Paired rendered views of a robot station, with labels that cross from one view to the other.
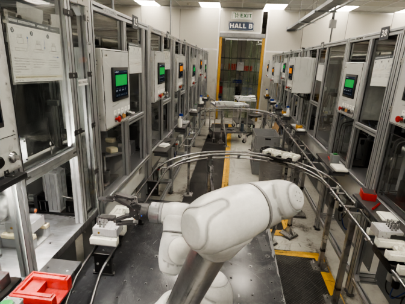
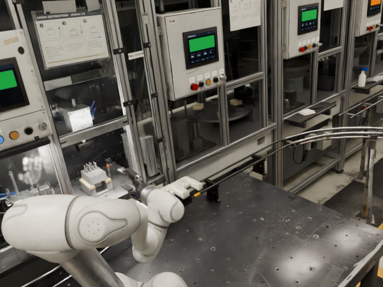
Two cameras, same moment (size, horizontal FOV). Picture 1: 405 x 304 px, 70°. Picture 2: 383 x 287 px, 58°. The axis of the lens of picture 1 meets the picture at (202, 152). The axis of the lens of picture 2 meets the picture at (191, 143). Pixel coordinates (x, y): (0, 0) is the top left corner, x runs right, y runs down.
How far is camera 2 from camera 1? 0.96 m
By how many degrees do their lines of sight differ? 44
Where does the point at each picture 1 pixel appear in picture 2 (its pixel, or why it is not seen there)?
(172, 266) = (137, 253)
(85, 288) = (126, 242)
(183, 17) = not seen: outside the picture
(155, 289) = (168, 270)
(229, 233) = (15, 237)
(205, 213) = (8, 213)
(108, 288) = not seen: hidden behind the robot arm
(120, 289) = not seen: hidden behind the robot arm
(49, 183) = (125, 144)
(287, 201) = (76, 228)
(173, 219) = (151, 208)
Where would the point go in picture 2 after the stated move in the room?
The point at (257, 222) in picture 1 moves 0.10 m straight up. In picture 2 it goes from (46, 237) to (33, 201)
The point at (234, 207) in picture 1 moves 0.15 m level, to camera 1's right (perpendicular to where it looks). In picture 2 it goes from (25, 216) to (54, 242)
